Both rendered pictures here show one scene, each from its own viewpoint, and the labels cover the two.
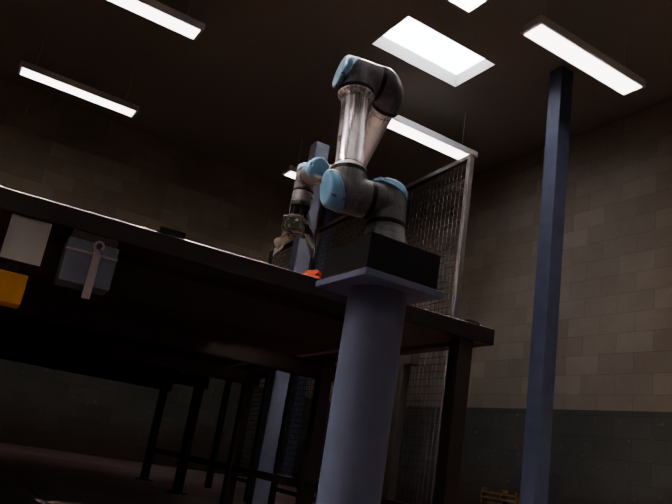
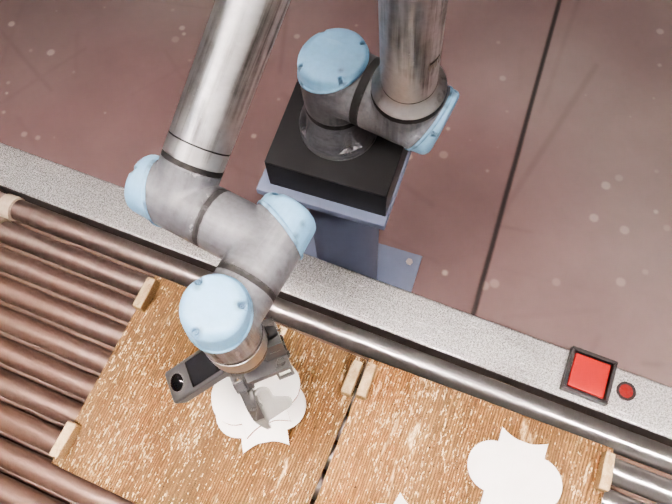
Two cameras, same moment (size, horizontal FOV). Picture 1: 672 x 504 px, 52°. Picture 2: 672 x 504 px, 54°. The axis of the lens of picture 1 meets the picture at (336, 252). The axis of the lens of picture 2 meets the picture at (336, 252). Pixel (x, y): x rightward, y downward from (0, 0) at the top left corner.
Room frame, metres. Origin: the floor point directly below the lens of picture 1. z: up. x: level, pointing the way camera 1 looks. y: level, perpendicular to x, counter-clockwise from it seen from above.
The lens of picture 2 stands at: (2.36, 0.41, 2.02)
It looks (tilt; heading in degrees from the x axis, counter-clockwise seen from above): 67 degrees down; 234
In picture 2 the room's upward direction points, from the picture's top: 6 degrees counter-clockwise
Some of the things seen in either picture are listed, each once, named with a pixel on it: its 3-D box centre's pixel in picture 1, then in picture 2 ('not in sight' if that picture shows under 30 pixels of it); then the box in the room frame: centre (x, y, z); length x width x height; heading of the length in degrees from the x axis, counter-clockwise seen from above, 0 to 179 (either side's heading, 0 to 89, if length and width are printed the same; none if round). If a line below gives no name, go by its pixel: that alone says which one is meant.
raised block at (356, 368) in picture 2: not in sight; (352, 378); (2.23, 0.23, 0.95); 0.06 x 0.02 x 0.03; 25
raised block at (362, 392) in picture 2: not in sight; (366, 380); (2.21, 0.25, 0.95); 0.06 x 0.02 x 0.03; 27
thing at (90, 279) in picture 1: (86, 268); not in sight; (1.84, 0.67, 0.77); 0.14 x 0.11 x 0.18; 116
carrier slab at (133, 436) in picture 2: not in sight; (213, 411); (2.43, 0.11, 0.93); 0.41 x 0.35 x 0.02; 115
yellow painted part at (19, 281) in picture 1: (13, 259); not in sight; (1.75, 0.83, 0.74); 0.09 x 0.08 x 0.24; 116
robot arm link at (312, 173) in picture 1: (319, 172); (257, 240); (2.25, 0.10, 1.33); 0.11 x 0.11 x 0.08; 19
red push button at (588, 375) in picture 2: not in sight; (588, 375); (1.93, 0.49, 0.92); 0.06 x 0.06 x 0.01; 26
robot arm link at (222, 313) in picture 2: (305, 179); (223, 318); (2.34, 0.15, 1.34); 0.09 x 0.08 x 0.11; 19
